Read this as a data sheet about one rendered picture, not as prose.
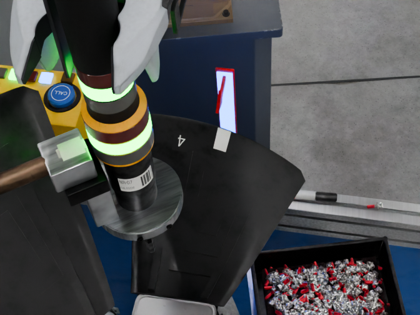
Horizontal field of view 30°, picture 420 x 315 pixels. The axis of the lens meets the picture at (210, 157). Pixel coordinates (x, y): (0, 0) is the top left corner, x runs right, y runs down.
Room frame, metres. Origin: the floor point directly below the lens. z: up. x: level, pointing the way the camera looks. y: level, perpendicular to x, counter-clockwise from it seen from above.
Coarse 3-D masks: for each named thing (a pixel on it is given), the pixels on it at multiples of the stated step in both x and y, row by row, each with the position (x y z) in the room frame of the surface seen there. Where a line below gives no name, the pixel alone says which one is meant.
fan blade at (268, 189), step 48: (192, 144) 0.53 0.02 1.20; (240, 144) 0.54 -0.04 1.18; (192, 192) 0.47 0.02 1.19; (240, 192) 0.47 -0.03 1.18; (288, 192) 0.48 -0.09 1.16; (144, 240) 0.41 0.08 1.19; (192, 240) 0.41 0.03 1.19; (240, 240) 0.41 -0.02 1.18; (144, 288) 0.35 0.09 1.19; (192, 288) 0.35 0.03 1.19
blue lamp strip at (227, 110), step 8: (216, 72) 0.65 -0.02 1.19; (224, 72) 0.64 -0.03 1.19; (232, 80) 0.64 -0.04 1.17; (224, 88) 0.64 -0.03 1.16; (232, 88) 0.64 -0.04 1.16; (224, 96) 0.64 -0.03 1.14; (232, 96) 0.64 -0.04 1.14; (224, 104) 0.64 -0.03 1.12; (232, 104) 0.64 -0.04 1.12; (224, 112) 0.64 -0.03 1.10; (232, 112) 0.64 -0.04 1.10; (224, 120) 0.64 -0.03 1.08; (232, 120) 0.64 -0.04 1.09; (224, 128) 0.64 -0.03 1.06; (232, 128) 0.64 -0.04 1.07
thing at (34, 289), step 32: (0, 96) 0.45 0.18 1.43; (32, 96) 0.45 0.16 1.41; (0, 128) 0.42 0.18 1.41; (32, 128) 0.43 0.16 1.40; (0, 160) 0.40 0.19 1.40; (32, 192) 0.38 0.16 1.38; (64, 192) 0.38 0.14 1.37; (0, 224) 0.35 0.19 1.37; (32, 224) 0.35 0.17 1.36; (64, 224) 0.35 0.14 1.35; (0, 256) 0.33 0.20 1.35; (32, 256) 0.33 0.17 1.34; (64, 256) 0.33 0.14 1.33; (96, 256) 0.33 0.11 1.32; (0, 288) 0.31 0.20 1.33; (32, 288) 0.31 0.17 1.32; (64, 288) 0.31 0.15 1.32; (96, 288) 0.31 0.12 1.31
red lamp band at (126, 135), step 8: (144, 120) 0.30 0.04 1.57; (88, 128) 0.30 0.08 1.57; (136, 128) 0.29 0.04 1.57; (144, 128) 0.30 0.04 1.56; (96, 136) 0.29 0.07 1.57; (104, 136) 0.29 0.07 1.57; (112, 136) 0.29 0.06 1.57; (120, 136) 0.29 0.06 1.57; (128, 136) 0.29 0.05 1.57; (136, 136) 0.29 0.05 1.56
